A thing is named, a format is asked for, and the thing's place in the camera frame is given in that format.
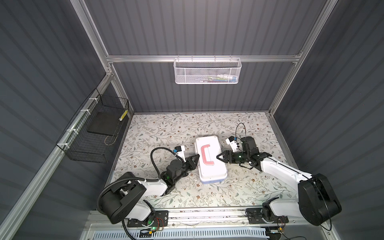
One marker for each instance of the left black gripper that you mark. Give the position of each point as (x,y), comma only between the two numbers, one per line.
(190,163)

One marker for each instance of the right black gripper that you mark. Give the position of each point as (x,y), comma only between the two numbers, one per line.
(224,156)

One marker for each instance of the white blue tool box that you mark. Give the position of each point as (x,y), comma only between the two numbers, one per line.
(211,170)

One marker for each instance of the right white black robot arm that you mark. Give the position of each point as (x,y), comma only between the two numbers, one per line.
(316,202)

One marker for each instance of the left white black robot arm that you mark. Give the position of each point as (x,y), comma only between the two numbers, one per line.
(125,197)

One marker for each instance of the yellow tag in cage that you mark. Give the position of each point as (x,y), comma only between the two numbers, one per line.
(123,115)

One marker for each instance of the black foam pad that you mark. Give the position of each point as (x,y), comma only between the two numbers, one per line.
(104,124)

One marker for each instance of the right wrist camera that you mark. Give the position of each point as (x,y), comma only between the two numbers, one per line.
(232,142)

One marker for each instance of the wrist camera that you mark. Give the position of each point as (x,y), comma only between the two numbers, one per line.
(179,151)
(232,142)

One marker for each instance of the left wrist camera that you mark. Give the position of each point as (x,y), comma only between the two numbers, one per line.
(179,151)

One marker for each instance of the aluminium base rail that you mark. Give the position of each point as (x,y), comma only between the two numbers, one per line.
(198,218)

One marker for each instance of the white vented cable duct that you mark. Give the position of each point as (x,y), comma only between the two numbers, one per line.
(205,233)

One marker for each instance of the white wire mesh basket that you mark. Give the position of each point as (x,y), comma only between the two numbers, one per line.
(211,71)

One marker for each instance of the black wire cage basket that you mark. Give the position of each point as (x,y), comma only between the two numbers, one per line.
(95,134)

